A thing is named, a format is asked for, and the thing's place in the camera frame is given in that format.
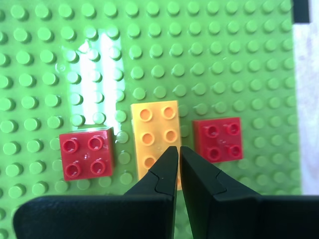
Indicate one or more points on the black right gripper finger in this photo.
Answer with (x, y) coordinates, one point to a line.
(236, 216)
(99, 216)

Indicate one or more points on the yellow long brick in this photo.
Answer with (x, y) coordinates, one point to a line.
(154, 129)

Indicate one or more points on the red square brick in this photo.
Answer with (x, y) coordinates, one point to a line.
(86, 155)
(219, 140)

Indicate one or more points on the green studded baseplate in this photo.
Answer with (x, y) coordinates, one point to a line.
(224, 62)

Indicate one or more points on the black tape corner marker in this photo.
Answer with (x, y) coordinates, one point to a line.
(301, 11)

